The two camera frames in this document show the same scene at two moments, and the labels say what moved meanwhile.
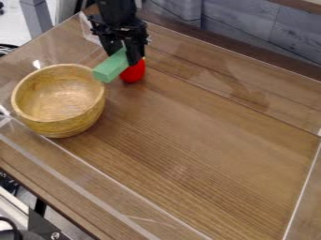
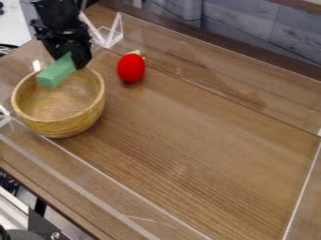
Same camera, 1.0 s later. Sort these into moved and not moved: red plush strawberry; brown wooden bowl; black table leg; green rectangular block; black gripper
Moved: green rectangular block; black gripper
Not moved: brown wooden bowl; black table leg; red plush strawberry
